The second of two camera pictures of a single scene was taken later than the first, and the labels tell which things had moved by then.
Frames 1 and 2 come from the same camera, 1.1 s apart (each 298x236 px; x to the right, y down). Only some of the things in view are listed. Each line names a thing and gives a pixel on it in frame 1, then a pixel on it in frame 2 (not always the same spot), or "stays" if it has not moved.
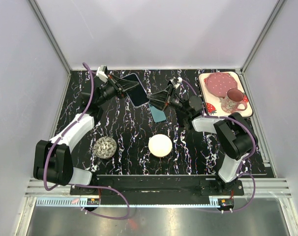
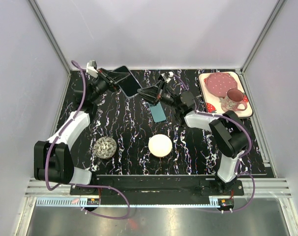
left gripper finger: x=125 y=83 to x=115 y=75
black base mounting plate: x=161 y=186 stays
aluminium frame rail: x=265 y=188 stays
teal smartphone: x=158 y=115 stays
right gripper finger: x=162 y=96 to x=149 y=90
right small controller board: x=225 y=203 stays
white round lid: x=160 y=145 stays
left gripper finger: x=128 y=90 to x=118 y=83
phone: x=181 y=115 stays
